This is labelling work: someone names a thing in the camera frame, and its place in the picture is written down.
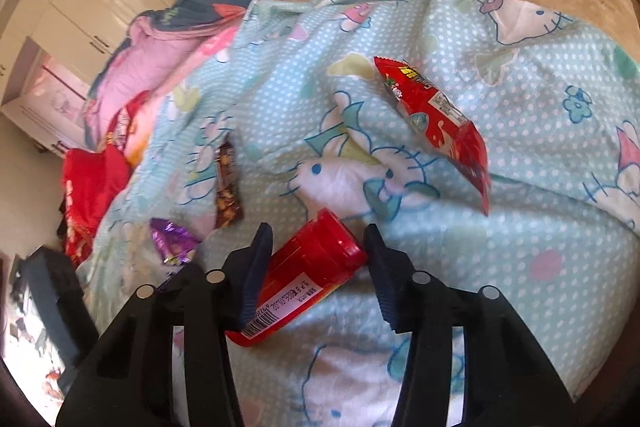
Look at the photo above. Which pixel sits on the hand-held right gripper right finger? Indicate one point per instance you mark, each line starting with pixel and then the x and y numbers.
pixel 382 277

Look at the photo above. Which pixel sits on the red printed cloth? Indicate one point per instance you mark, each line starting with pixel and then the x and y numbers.
pixel 90 187

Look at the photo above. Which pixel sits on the brown snack wrapper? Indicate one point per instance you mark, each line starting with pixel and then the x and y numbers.
pixel 227 202

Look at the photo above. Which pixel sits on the pink cartoon blanket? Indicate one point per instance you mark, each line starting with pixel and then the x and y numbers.
pixel 210 52

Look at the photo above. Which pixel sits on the red plastic bottle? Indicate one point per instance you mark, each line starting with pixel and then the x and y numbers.
pixel 310 267

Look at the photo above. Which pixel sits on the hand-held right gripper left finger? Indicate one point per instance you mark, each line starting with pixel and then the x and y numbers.
pixel 257 272

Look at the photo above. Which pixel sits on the light blue cartoon cat sheet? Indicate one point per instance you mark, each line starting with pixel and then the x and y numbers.
pixel 500 257

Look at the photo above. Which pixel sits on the purple foil wrapper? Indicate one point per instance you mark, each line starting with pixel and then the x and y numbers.
pixel 172 239

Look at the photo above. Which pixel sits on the red snack packet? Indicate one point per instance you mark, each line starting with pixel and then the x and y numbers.
pixel 430 112

